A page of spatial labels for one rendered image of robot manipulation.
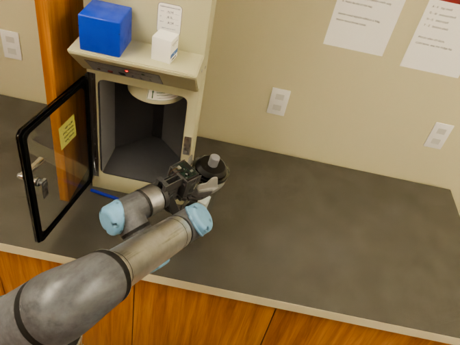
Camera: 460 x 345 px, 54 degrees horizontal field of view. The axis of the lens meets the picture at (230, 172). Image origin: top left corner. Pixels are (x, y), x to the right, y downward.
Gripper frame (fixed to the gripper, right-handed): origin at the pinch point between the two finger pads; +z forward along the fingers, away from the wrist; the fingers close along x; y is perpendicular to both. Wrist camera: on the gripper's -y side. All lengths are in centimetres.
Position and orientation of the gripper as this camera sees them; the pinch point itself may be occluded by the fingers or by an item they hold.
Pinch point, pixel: (209, 174)
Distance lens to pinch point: 130.8
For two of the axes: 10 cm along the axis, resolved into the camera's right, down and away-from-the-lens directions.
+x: -6.9, -6.2, 3.6
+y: 2.8, -7.0, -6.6
